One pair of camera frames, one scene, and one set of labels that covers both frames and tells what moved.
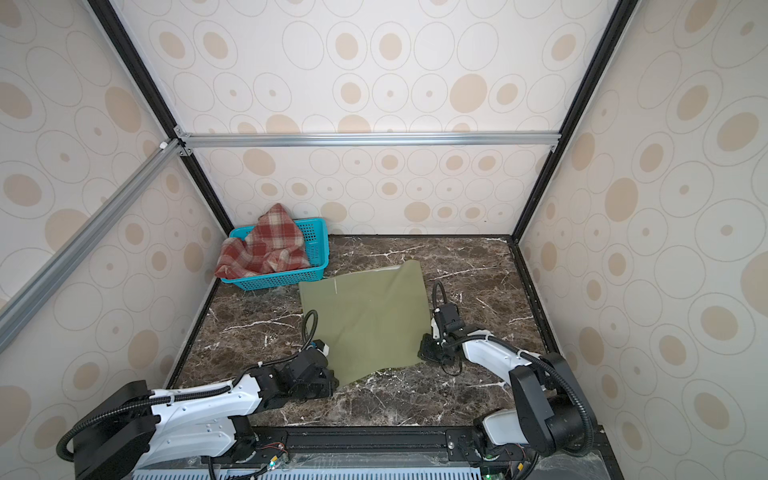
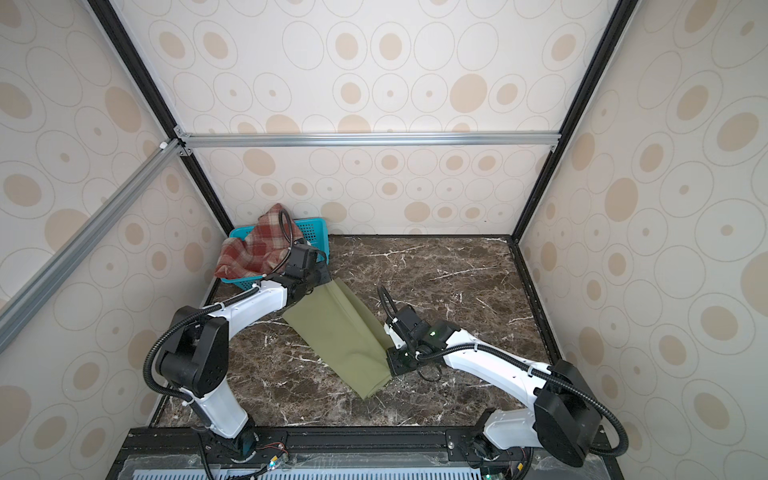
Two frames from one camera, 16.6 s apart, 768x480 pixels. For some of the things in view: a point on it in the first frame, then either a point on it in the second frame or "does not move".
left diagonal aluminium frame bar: [39, 287] does not move
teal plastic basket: [314, 234] does not move
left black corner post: [128, 53] does not move
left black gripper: [329, 381] → [325, 276]
